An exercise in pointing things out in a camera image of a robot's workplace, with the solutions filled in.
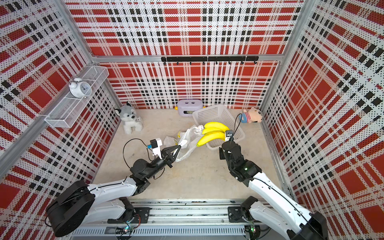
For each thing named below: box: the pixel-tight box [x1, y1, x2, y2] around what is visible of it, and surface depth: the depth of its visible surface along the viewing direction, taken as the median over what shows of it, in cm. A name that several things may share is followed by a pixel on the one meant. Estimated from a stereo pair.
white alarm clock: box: [68, 77, 92, 98], surface depth 73 cm
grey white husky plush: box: [115, 101, 144, 135], surface depth 98 cm
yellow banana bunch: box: [196, 122, 230, 147], surface depth 76 cm
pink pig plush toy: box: [241, 107, 263, 124], surface depth 111 cm
